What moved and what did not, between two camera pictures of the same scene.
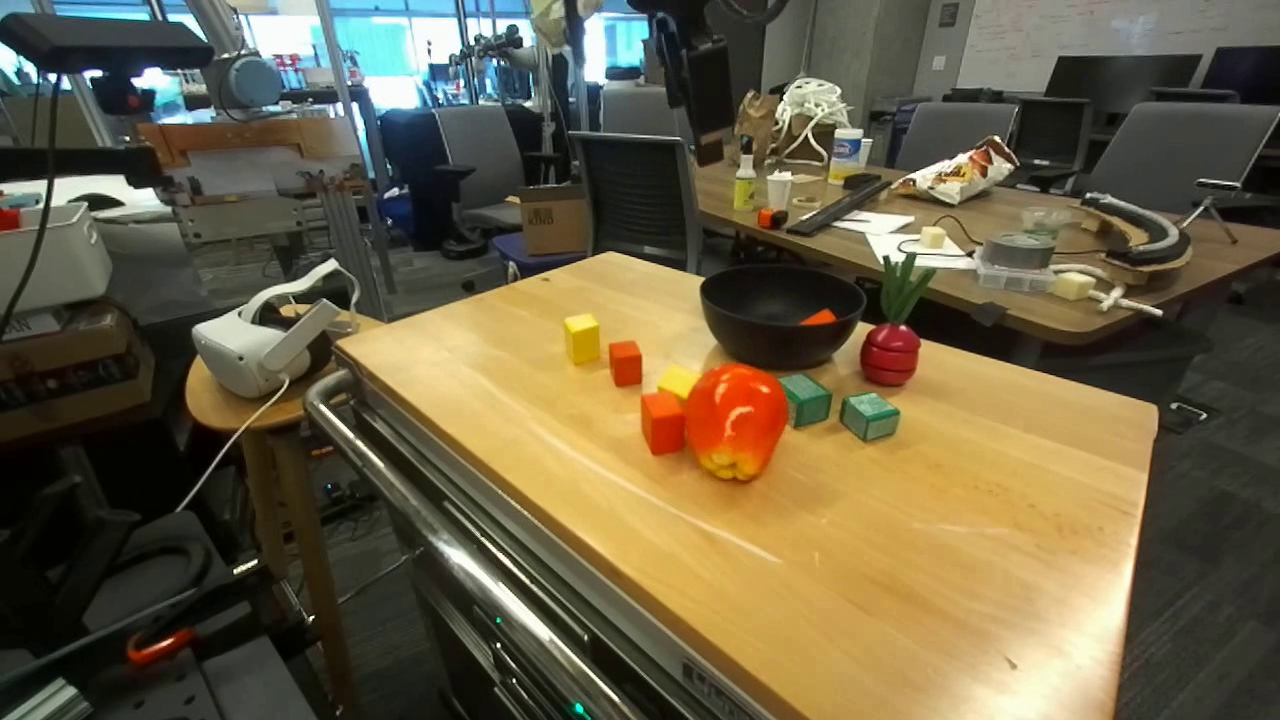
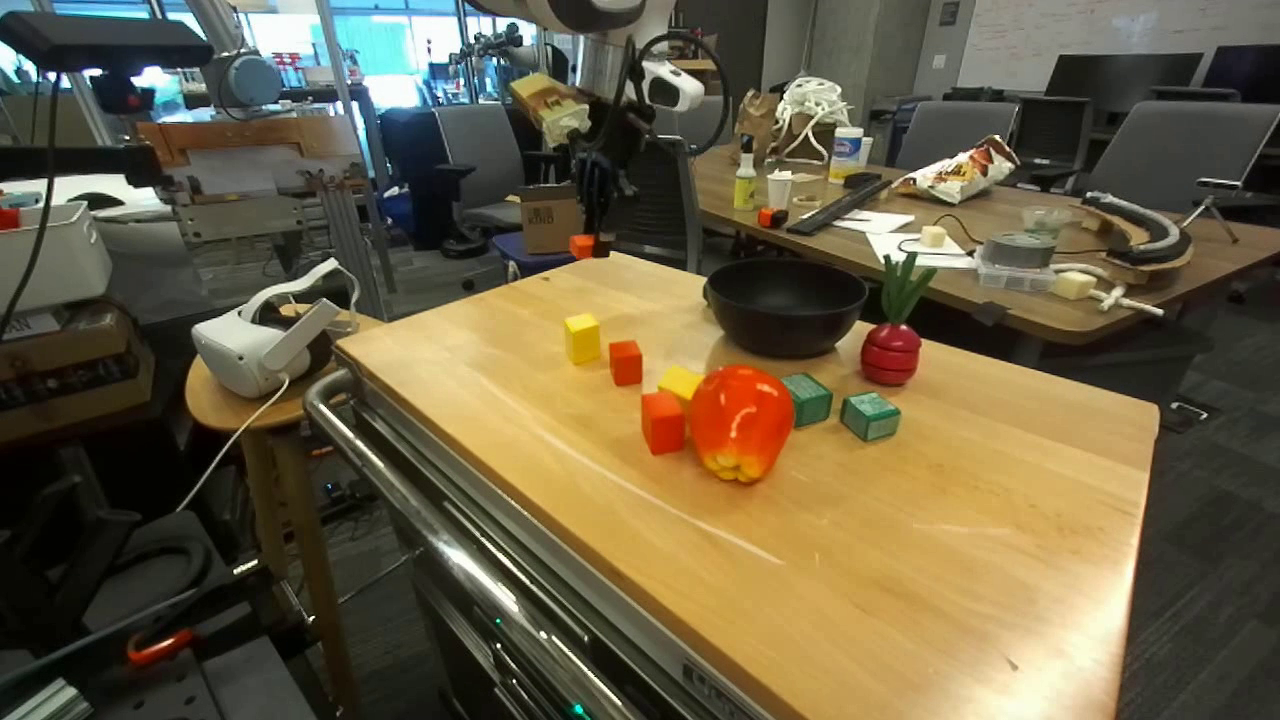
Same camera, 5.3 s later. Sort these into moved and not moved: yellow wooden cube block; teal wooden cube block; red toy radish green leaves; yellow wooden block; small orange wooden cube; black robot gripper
Moved: small orange wooden cube; black robot gripper
Not moved: yellow wooden block; red toy radish green leaves; yellow wooden cube block; teal wooden cube block
